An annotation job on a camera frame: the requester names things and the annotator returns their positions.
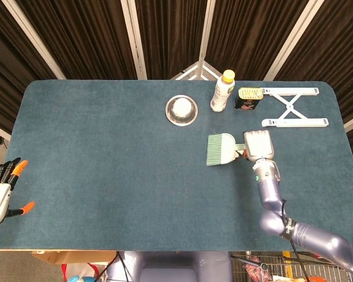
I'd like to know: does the right robot hand, orange thumb tip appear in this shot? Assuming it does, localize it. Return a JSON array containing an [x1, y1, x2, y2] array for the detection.
[[235, 130, 276, 163]]

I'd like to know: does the white brush with green bristles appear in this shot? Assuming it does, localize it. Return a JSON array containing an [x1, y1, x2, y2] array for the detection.
[[205, 132, 248, 167]]

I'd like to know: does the small silver metal bowl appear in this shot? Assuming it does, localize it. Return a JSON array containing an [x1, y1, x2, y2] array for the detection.
[[165, 94, 199, 127]]

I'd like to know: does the white folding laptop stand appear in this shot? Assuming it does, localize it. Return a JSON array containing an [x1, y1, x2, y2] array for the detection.
[[260, 87, 329, 129]]

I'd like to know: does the black and gold tin can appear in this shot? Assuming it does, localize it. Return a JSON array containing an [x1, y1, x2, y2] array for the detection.
[[233, 87, 264, 112]]

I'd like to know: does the white bottle with yellow cap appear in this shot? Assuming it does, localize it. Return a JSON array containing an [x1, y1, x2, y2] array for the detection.
[[209, 69, 236, 113]]

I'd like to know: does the brown cardboard box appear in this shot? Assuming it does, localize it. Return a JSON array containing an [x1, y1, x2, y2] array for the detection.
[[32, 250, 118, 265]]

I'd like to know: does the red and white bag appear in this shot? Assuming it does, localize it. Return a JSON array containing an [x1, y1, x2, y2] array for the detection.
[[61, 263, 108, 282]]

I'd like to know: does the blue felt table mat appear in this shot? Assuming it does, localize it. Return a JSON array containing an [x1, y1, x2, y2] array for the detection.
[[0, 79, 353, 253]]

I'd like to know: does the purple robot torso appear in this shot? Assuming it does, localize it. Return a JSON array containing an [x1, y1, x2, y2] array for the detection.
[[107, 251, 233, 282]]

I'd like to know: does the dark brown curtain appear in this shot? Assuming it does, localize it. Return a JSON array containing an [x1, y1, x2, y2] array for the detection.
[[0, 0, 353, 142]]

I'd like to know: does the white screen base frame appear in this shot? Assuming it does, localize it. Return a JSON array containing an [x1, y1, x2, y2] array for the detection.
[[170, 61, 221, 81]]

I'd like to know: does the white screen frame pole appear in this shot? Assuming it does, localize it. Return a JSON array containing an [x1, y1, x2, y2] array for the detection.
[[120, 0, 148, 80], [197, 0, 217, 64], [1, 0, 66, 80], [264, 0, 324, 81]]

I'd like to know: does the wire mesh basket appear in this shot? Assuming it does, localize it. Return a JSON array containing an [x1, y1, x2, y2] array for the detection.
[[231, 251, 353, 282]]

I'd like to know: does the black floor cable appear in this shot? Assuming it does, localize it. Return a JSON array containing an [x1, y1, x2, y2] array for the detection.
[[98, 251, 136, 282]]

